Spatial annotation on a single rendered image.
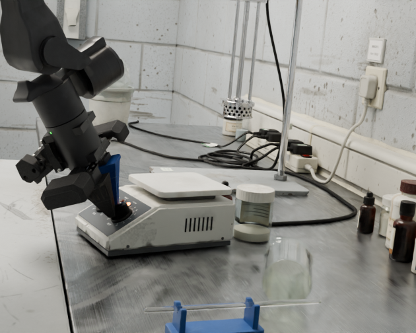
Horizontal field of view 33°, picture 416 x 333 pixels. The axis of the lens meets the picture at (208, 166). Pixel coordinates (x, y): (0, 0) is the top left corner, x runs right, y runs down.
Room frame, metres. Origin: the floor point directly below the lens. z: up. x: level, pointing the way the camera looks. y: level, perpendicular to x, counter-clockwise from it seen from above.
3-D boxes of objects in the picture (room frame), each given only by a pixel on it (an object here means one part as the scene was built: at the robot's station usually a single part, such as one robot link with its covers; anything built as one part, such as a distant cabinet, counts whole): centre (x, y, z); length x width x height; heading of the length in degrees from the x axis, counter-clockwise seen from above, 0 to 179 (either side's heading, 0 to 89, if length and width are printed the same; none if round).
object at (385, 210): (1.15, -0.32, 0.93); 0.06 x 0.06 x 0.07
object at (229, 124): (2.17, -0.07, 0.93); 0.06 x 0.06 x 0.06
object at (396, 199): (1.08, -0.32, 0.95); 0.06 x 0.06 x 0.11
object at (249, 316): (0.69, -0.02, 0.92); 0.10 x 0.03 x 0.04; 110
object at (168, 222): (1.02, 0.06, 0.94); 0.22 x 0.13 x 0.08; 121
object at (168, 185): (1.03, 0.04, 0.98); 0.12 x 0.12 x 0.01; 31
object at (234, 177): (1.46, -0.04, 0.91); 0.30 x 0.20 x 0.01; 106
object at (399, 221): (1.02, -0.30, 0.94); 0.04 x 0.04 x 0.09
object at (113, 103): (2.11, 0.31, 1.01); 0.14 x 0.14 x 0.21
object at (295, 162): (1.83, -0.18, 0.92); 0.40 x 0.06 x 0.04; 16
